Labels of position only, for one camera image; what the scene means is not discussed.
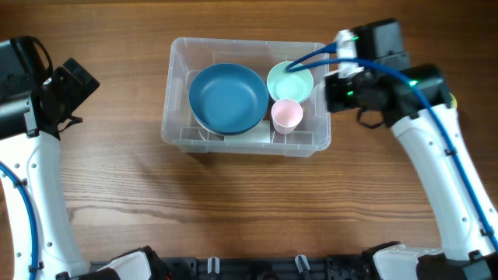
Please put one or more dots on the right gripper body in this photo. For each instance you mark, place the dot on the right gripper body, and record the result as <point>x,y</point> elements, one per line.
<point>348,93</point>

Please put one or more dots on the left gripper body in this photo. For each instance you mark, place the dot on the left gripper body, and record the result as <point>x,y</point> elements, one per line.
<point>71,91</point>

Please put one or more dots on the mint green small bowl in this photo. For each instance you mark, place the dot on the mint green small bowl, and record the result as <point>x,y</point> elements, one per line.
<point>289,85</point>

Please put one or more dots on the yellow cup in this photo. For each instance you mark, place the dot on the yellow cup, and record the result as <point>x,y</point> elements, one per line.
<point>454,103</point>

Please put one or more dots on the pink cup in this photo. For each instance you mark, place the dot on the pink cup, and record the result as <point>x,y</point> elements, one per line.
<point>286,115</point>

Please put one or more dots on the dark blue bowl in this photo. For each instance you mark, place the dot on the dark blue bowl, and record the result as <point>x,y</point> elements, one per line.
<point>228,90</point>
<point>230,126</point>

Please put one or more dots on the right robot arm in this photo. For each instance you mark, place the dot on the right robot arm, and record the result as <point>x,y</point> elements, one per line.
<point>420,115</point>

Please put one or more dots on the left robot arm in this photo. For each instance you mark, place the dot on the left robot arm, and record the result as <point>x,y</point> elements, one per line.
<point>36,98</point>

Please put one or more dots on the clear plastic storage container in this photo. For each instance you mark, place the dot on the clear plastic storage container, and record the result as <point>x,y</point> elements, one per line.
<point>190,55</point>

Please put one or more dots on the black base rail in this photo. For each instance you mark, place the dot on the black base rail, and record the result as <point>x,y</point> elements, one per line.
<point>335,267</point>

